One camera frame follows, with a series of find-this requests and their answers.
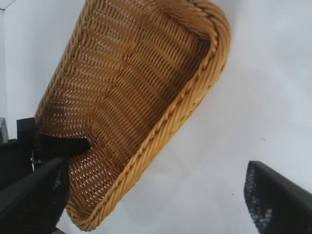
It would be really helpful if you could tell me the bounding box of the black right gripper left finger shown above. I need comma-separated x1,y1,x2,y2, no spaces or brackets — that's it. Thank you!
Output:
0,157,72,234

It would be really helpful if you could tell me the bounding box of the woven wicker rectangular basket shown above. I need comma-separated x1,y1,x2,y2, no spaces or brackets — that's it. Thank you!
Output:
34,0,232,232

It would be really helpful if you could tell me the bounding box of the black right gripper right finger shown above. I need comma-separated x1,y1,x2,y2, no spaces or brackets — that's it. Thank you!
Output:
243,160,312,234

